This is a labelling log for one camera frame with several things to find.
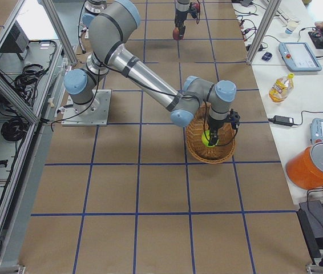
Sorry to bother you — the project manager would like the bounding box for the orange drink bottle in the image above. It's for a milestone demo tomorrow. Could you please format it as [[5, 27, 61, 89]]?
[[268, 72, 294, 103]]

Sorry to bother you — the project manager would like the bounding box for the green apple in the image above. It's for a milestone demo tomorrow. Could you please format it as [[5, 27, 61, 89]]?
[[201, 130, 216, 147]]

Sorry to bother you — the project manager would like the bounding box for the orange bucket grey lid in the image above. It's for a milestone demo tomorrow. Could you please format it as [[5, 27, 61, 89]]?
[[285, 142, 323, 190]]

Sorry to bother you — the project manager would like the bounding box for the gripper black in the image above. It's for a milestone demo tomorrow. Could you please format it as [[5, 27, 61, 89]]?
[[174, 11, 188, 28], [208, 115, 225, 146]]

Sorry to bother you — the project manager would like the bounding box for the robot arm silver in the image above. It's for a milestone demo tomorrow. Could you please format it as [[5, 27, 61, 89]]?
[[84, 1, 200, 28], [64, 1, 240, 147]]

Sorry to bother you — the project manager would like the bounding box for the black power adapter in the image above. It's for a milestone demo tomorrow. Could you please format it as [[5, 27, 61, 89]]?
[[268, 115, 294, 127]]

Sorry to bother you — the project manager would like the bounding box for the paper cup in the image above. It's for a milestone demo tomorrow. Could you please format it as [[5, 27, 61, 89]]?
[[284, 21, 298, 35]]

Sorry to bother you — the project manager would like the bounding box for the teach pendant far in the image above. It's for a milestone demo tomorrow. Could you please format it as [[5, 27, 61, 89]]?
[[278, 42, 322, 72]]

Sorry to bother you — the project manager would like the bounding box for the dark red apple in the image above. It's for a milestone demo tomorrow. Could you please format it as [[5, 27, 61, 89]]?
[[172, 26, 185, 41]]

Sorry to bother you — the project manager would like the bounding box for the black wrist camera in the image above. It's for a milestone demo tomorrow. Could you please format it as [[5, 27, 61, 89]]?
[[229, 109, 241, 130], [189, 2, 200, 19]]

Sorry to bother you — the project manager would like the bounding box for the wicker basket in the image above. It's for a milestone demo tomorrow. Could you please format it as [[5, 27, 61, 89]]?
[[186, 103, 237, 164]]

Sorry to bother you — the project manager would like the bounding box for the grey electronics box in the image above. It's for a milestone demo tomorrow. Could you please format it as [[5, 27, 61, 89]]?
[[0, 21, 29, 60]]

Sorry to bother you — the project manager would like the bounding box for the aluminium frame post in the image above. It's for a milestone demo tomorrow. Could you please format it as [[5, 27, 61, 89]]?
[[246, 0, 281, 65]]

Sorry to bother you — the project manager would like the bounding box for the blue computer mouse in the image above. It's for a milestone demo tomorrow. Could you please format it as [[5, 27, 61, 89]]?
[[261, 52, 273, 61]]

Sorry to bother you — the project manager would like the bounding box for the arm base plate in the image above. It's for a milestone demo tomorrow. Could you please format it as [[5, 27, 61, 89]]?
[[61, 89, 112, 126]]

